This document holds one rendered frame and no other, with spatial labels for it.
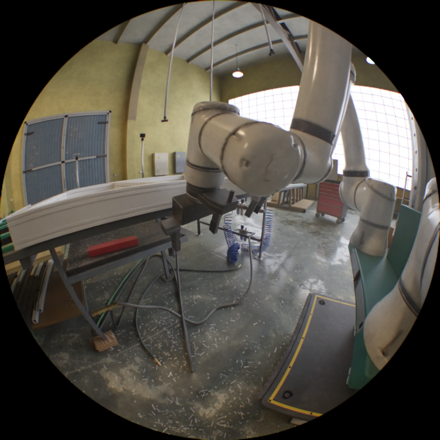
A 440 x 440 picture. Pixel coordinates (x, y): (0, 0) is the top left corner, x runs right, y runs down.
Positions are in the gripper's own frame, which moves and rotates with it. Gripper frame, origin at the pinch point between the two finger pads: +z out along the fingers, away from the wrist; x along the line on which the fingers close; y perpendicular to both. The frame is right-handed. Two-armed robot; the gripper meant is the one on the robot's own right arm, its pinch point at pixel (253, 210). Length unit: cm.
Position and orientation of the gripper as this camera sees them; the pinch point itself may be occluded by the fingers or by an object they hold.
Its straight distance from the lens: 72.2
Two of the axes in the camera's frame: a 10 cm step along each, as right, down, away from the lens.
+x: 4.9, -1.5, 8.6
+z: -4.0, 8.3, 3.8
